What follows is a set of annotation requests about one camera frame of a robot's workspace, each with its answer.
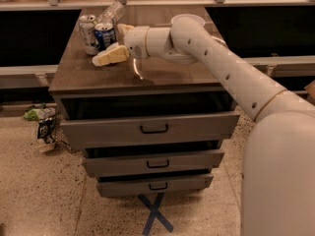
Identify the bottom grey drawer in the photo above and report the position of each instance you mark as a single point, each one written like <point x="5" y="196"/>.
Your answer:
<point x="154" y="185"/>

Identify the grey drawer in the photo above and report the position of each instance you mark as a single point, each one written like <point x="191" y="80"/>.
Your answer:
<point x="124" y="132"/>
<point x="154" y="185"/>
<point x="152" y="163"/>

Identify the white green soda can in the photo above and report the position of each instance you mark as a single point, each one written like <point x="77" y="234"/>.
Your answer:
<point x="87" y="30"/>

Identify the blue pepsi can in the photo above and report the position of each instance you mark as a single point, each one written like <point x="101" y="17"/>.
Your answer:
<point x="104" y="35"/>

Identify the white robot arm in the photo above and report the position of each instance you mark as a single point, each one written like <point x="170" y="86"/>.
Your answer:
<point x="278" y="175"/>

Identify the black white chip bag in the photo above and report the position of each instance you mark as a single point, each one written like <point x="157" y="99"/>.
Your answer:
<point x="45" y="130"/>

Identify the middle grey drawer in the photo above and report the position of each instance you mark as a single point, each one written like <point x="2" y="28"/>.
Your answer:
<point x="152" y="163"/>

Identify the grey drawer cabinet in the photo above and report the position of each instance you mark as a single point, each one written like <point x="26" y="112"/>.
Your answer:
<point x="136" y="88"/>

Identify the blue tape cross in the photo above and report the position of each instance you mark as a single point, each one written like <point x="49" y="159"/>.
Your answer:
<point x="154" y="214"/>

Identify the white ceramic bowl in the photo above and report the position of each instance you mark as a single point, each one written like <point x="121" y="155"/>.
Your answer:
<point x="196" y="18"/>

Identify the clear plastic water bottle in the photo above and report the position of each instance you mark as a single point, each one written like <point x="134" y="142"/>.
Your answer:
<point x="112" y="14"/>

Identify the wire mesh basket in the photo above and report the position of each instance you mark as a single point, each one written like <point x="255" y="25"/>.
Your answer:
<point x="59" y="135"/>

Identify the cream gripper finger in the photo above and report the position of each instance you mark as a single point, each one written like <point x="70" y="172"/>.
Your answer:
<point x="125" y="30"/>
<point x="115" y="53"/>

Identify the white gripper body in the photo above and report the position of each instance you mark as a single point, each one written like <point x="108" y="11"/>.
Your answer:
<point x="136" y="41"/>

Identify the top grey drawer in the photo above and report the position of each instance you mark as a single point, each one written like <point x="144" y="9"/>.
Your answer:
<point x="124" y="132"/>

